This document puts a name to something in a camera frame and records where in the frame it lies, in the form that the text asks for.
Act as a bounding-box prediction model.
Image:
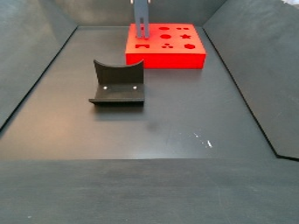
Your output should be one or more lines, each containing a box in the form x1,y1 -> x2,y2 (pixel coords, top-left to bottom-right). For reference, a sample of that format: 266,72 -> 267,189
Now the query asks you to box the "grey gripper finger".
133,0 -> 142,39
142,0 -> 151,39

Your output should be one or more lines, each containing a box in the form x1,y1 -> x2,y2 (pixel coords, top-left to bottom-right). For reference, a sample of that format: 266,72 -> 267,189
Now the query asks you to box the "red shape-sorter block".
125,24 -> 207,69

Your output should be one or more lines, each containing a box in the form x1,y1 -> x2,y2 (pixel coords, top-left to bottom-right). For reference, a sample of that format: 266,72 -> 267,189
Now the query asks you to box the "black curved holder stand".
88,60 -> 146,105

